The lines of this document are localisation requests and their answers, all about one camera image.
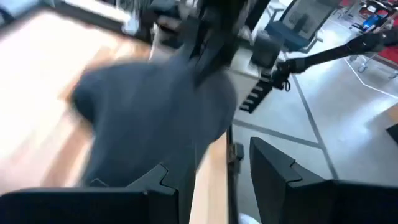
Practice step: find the black table frame rail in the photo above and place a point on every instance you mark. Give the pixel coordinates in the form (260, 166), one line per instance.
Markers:
(99, 15)

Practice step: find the black table edge post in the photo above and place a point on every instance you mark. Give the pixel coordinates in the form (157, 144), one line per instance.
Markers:
(234, 168)

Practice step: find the blue office chair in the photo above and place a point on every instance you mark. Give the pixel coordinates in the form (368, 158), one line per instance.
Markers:
(295, 29)

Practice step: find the white cabinet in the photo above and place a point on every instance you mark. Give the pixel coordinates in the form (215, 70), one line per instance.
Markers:
(245, 67)

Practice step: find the dark grey box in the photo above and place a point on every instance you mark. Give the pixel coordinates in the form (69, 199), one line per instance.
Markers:
(266, 49)

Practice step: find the black slotted bracket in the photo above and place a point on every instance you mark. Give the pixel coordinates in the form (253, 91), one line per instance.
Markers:
(256, 95)

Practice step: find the red mat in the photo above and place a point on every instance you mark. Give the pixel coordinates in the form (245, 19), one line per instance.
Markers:
(390, 53)

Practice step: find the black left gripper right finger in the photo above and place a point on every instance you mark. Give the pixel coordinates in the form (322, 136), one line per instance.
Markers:
(311, 202)

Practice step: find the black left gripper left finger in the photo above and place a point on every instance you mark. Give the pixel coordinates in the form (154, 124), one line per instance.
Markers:
(93, 207)

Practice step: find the thin black robot arm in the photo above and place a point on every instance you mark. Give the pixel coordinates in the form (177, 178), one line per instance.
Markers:
(329, 53)

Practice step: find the dark blue knit sweater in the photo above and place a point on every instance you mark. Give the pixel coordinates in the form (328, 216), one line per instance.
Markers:
(149, 124)

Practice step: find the wheeled cart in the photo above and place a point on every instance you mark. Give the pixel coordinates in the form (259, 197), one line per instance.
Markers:
(373, 63)

